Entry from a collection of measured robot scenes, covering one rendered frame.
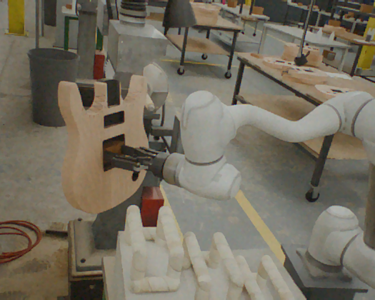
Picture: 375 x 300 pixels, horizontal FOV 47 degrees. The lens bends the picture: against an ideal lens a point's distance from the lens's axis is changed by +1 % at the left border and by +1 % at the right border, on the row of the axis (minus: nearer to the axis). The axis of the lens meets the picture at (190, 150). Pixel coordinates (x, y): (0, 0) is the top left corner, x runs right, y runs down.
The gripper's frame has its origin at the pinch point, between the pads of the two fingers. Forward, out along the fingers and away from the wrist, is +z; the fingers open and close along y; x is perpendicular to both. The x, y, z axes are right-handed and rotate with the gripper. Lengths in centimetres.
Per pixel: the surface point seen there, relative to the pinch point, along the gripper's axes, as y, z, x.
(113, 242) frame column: 61, 55, -81
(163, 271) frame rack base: -20.8, -33.2, -17.2
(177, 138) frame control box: 67, 21, -16
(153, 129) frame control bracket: 66, 34, -15
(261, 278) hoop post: 9, -47, -31
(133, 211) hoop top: -19.6, -23.0, -4.8
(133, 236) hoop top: -26.8, -29.0, -6.0
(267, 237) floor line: 181, 11, -121
